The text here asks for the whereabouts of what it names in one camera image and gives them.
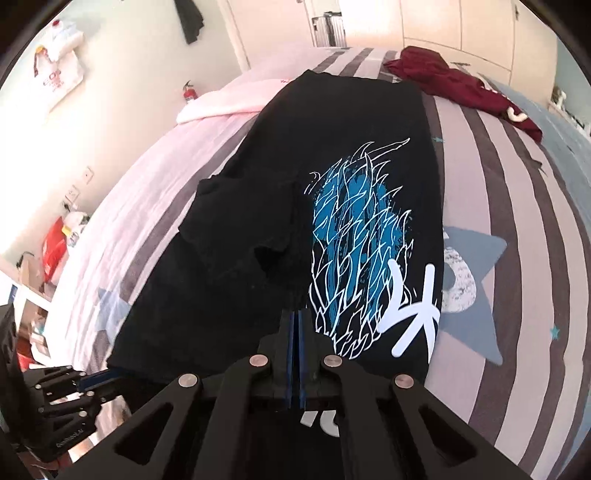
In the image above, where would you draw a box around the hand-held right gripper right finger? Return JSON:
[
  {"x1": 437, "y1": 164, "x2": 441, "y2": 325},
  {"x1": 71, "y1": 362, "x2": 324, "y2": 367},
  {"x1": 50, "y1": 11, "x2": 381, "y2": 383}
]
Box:
[{"x1": 298, "y1": 310, "x2": 536, "y2": 480}]

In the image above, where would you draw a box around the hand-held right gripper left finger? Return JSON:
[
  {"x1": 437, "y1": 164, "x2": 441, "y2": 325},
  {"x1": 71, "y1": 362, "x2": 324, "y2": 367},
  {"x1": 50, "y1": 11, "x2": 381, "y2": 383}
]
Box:
[{"x1": 60, "y1": 310, "x2": 296, "y2": 480}]

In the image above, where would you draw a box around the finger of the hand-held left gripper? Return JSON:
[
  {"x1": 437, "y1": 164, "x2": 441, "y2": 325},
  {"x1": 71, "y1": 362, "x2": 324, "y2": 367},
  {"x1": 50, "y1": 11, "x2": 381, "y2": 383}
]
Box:
[
  {"x1": 23, "y1": 364, "x2": 127, "y2": 402},
  {"x1": 39, "y1": 385, "x2": 127, "y2": 432}
]

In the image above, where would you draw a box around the black printed T-shirt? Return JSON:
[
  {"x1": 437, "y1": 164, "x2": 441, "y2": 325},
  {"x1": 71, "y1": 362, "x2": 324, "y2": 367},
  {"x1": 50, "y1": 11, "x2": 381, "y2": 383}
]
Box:
[{"x1": 105, "y1": 69, "x2": 448, "y2": 439}]

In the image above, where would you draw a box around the white yellow detergent bottle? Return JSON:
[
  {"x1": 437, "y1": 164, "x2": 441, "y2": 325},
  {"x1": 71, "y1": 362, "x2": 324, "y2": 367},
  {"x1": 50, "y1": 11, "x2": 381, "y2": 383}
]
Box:
[{"x1": 65, "y1": 211, "x2": 90, "y2": 247}]

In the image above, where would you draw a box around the bed with striped sheet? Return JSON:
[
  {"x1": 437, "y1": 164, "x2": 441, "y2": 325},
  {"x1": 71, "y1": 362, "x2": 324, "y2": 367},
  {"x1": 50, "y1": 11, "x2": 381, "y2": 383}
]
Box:
[{"x1": 55, "y1": 44, "x2": 591, "y2": 467}]

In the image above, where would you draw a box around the pink folded garment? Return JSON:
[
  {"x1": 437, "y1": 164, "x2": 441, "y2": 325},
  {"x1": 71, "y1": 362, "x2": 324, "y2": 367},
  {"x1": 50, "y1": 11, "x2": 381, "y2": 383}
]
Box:
[{"x1": 175, "y1": 76, "x2": 298, "y2": 125}]

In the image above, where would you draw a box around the white tote bag red print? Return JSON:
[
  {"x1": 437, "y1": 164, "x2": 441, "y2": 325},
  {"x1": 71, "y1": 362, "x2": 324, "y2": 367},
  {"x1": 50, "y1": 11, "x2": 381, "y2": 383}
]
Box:
[{"x1": 30, "y1": 44, "x2": 86, "y2": 114}]

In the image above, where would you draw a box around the maroon garment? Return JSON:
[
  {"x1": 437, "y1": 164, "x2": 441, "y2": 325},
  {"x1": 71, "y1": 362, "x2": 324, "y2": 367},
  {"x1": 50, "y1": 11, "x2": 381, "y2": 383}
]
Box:
[{"x1": 383, "y1": 45, "x2": 543, "y2": 144}]

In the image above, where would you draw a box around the silver suitcase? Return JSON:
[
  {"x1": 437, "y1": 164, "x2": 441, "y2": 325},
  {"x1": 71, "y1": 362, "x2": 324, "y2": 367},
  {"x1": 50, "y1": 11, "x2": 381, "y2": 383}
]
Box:
[{"x1": 311, "y1": 16, "x2": 347, "y2": 48}]

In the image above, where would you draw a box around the white door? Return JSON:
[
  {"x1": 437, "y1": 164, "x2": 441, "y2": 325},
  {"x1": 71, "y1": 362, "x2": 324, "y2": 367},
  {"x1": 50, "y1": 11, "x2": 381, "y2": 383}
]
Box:
[{"x1": 217, "y1": 0, "x2": 345, "y2": 70}]

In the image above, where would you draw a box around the white plastic bag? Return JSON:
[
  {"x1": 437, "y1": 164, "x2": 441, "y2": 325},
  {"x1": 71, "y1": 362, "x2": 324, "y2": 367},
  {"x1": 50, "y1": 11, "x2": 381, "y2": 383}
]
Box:
[{"x1": 46, "y1": 17, "x2": 88, "y2": 58}]

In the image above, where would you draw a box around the black hanging garment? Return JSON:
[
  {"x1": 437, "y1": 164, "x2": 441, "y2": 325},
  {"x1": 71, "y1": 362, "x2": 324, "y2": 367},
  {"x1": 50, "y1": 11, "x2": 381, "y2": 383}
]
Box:
[{"x1": 173, "y1": 0, "x2": 205, "y2": 45}]

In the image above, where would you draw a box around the cream wardrobe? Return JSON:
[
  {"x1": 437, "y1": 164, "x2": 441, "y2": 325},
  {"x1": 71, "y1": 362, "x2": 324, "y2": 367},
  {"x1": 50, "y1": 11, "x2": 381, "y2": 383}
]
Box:
[{"x1": 339, "y1": 0, "x2": 559, "y2": 107}]

